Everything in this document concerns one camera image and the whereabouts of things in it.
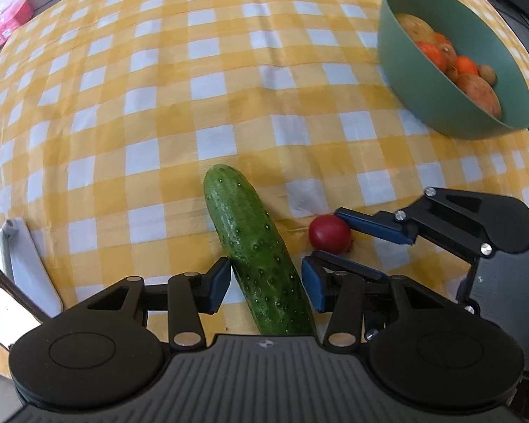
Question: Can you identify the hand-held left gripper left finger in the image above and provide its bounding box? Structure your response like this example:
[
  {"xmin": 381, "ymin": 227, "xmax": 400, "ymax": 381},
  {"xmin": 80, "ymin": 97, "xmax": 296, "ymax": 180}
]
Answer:
[{"xmin": 86, "ymin": 256, "xmax": 232, "ymax": 350}]

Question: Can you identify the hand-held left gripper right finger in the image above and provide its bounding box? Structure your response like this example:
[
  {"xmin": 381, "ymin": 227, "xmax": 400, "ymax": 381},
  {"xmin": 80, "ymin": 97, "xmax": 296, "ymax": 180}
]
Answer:
[{"xmin": 302, "ymin": 256, "xmax": 444, "ymax": 348}]

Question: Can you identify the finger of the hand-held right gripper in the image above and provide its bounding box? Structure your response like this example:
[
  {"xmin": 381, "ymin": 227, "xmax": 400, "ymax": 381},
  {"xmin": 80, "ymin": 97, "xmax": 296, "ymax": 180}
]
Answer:
[
  {"xmin": 334, "ymin": 187, "xmax": 498, "ymax": 266},
  {"xmin": 308, "ymin": 250, "xmax": 395, "ymax": 283}
]

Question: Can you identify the red cherry tomato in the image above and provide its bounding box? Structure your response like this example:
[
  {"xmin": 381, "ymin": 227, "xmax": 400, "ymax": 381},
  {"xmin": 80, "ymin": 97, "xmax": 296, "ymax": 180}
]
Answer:
[{"xmin": 309, "ymin": 214, "xmax": 352, "ymax": 255}]

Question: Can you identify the green cucumber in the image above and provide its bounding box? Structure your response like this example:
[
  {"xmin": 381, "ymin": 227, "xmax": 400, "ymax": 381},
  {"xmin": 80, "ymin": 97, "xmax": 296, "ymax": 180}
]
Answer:
[{"xmin": 203, "ymin": 164, "xmax": 315, "ymax": 336}]

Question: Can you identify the green colander bowl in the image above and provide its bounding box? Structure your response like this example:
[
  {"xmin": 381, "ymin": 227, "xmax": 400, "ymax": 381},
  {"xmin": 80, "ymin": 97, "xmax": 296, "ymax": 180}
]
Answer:
[{"xmin": 375, "ymin": 0, "xmax": 529, "ymax": 141}]

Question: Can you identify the reddish yellow mango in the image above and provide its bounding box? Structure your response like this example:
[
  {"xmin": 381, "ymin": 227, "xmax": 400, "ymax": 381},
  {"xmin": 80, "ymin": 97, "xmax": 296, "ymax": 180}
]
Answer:
[{"xmin": 454, "ymin": 73, "xmax": 502, "ymax": 119}]

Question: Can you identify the yellow checked tablecloth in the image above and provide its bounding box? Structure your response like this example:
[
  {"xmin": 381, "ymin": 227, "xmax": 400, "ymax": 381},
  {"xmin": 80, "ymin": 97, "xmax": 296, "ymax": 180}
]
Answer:
[{"xmin": 0, "ymin": 0, "xmax": 529, "ymax": 375}]

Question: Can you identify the white phone stand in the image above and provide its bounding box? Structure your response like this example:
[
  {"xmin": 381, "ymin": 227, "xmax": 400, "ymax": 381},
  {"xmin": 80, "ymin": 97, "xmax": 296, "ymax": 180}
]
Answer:
[{"xmin": 0, "ymin": 218, "xmax": 65, "ymax": 318}]

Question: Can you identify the yellow-green pear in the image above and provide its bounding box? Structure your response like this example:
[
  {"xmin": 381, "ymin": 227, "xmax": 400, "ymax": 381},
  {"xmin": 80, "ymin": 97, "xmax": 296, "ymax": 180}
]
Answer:
[{"xmin": 394, "ymin": 13, "xmax": 437, "ymax": 45}]

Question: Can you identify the black smartphone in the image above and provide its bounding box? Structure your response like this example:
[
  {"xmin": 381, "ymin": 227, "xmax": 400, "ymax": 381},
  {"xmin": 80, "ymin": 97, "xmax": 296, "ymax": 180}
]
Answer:
[{"xmin": 0, "ymin": 247, "xmax": 49, "ymax": 354}]

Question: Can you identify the pink packet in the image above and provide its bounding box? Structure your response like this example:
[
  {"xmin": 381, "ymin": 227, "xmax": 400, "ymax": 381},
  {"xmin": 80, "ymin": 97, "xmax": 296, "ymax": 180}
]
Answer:
[{"xmin": 0, "ymin": 0, "xmax": 34, "ymax": 45}]

